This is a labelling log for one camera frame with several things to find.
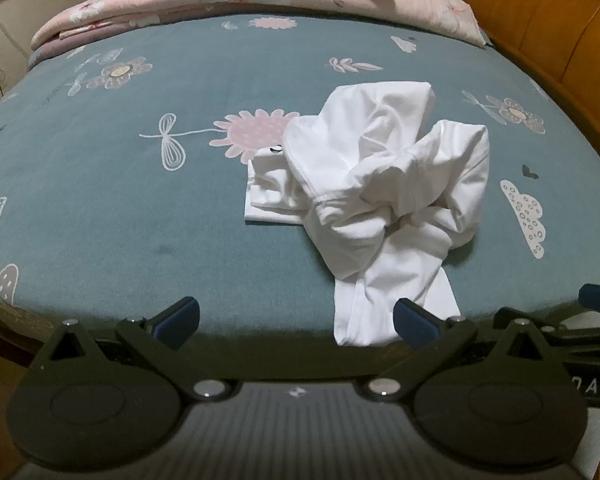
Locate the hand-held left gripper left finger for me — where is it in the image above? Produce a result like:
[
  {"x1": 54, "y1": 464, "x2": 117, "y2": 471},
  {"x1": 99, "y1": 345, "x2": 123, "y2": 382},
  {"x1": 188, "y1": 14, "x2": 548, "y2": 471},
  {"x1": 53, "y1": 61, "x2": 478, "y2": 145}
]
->
[{"x1": 27, "y1": 296, "x2": 233, "y2": 403}]

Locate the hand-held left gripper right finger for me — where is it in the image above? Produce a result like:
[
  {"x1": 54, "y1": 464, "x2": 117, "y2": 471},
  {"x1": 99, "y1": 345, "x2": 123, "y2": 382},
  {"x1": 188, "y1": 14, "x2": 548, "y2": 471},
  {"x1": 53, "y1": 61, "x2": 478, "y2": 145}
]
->
[{"x1": 362, "y1": 297, "x2": 568, "y2": 403}]

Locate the white long-sleeved shirt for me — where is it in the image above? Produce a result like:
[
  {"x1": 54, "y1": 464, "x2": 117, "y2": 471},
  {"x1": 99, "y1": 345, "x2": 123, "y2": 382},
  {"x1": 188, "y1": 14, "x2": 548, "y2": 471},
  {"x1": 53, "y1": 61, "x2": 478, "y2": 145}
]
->
[{"x1": 243, "y1": 81, "x2": 492, "y2": 347}]

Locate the wooden headboard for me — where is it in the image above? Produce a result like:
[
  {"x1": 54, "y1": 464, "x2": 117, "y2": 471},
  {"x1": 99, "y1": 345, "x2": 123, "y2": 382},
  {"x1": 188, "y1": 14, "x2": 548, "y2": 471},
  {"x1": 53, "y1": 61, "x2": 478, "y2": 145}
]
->
[{"x1": 435, "y1": 0, "x2": 600, "y2": 201}]

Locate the pink floral folded quilt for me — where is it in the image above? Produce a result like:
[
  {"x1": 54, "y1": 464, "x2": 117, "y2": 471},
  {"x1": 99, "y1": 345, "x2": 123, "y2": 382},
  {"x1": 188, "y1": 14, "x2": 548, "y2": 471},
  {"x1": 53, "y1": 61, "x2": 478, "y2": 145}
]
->
[{"x1": 30, "y1": 0, "x2": 488, "y2": 53}]

